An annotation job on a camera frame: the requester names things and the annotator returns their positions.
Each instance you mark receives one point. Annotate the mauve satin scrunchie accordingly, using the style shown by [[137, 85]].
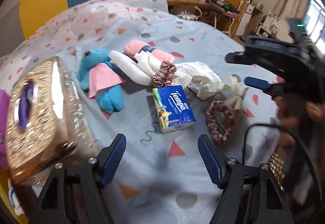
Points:
[[165, 71]]

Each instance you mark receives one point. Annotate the wooden cabinet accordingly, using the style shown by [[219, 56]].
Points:
[[233, 3]]

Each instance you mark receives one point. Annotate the blue tissue packet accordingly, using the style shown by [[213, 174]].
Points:
[[174, 109]]

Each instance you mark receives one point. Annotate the pink rolled towel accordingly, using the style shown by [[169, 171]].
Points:
[[133, 47]]

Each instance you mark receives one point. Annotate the purple gift box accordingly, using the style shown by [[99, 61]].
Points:
[[3, 137]]

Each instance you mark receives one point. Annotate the white tote bag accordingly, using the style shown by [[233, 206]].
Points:
[[189, 14]]

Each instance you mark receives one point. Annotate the side window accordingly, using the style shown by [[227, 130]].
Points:
[[316, 18]]

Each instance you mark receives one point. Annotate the cream plastic-wrapped pack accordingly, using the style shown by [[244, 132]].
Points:
[[207, 82]]

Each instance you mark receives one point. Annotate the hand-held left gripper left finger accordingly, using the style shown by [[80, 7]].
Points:
[[113, 163]]

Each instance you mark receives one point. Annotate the gold checkered object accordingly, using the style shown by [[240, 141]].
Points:
[[276, 167]]

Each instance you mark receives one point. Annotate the person's right hand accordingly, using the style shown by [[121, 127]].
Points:
[[285, 113]]

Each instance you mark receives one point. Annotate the white blue printed packet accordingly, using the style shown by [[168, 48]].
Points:
[[16, 196]]

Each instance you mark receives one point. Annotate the pink satin scrunchie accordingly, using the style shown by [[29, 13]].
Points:
[[213, 125]]

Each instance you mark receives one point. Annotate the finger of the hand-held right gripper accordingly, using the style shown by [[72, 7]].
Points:
[[240, 57], [256, 83]]

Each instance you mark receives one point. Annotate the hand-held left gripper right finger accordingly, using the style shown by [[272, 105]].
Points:
[[209, 160]]

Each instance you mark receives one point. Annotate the gold glitter tissue box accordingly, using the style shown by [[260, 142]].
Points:
[[48, 117]]

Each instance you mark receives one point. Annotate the blue teddy bear pink dress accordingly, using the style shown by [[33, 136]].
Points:
[[101, 58]]

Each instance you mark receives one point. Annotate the white foam sponge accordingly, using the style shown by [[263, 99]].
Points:
[[127, 68]]

